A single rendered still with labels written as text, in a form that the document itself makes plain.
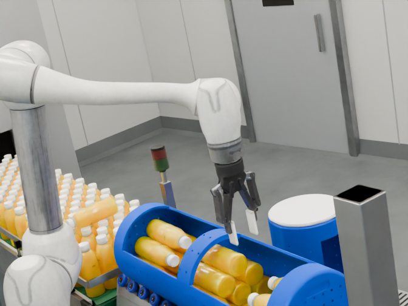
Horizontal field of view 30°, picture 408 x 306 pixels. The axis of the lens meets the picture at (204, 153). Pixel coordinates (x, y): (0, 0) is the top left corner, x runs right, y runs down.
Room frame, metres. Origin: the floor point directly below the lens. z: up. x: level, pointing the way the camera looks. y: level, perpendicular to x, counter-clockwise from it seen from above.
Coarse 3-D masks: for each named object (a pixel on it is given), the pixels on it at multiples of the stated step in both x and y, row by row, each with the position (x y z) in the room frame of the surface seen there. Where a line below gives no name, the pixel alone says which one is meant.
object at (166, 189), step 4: (168, 180) 3.06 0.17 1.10; (160, 184) 3.05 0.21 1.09; (164, 184) 3.03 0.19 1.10; (168, 184) 3.03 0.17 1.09; (160, 188) 3.05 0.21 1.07; (164, 188) 3.03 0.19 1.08; (168, 188) 3.03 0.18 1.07; (164, 192) 3.03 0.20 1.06; (168, 192) 3.03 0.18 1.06; (172, 192) 3.04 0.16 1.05; (164, 196) 3.04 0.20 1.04; (168, 196) 3.03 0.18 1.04; (172, 196) 3.04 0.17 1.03; (164, 200) 3.05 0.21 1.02; (168, 200) 3.03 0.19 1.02; (172, 200) 3.04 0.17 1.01; (164, 204) 3.05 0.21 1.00; (168, 204) 3.02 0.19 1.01; (172, 204) 3.03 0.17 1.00; (176, 208) 3.04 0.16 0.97
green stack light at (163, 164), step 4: (152, 160) 3.04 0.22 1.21; (156, 160) 3.02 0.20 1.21; (160, 160) 3.02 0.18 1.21; (164, 160) 3.02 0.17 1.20; (156, 164) 3.02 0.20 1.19; (160, 164) 3.02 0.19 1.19; (164, 164) 3.02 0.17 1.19; (168, 164) 3.04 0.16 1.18; (156, 168) 3.03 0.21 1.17; (160, 168) 3.02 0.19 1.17; (164, 168) 3.02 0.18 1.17
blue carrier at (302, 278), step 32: (128, 224) 2.39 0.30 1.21; (192, 224) 2.45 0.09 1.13; (128, 256) 2.31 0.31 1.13; (192, 256) 2.05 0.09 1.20; (256, 256) 2.17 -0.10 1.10; (288, 256) 1.99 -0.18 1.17; (160, 288) 2.16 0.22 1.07; (192, 288) 1.99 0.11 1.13; (288, 288) 1.72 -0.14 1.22; (320, 288) 1.75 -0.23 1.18
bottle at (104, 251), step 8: (96, 248) 2.58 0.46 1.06; (104, 248) 2.56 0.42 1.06; (112, 248) 2.58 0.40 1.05; (104, 256) 2.55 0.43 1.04; (112, 256) 2.56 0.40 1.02; (104, 264) 2.55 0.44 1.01; (112, 264) 2.56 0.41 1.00; (104, 272) 2.55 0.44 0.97; (112, 280) 2.55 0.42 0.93; (112, 288) 2.55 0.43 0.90
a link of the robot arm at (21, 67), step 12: (12, 48) 2.02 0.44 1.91; (0, 60) 1.92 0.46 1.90; (12, 60) 1.93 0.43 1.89; (24, 60) 1.95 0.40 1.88; (0, 72) 1.89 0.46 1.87; (12, 72) 1.89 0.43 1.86; (24, 72) 1.89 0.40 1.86; (0, 84) 1.89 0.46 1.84; (12, 84) 1.88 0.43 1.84; (24, 84) 1.88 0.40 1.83; (0, 96) 1.90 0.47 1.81; (12, 96) 1.89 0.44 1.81; (24, 96) 1.89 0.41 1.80
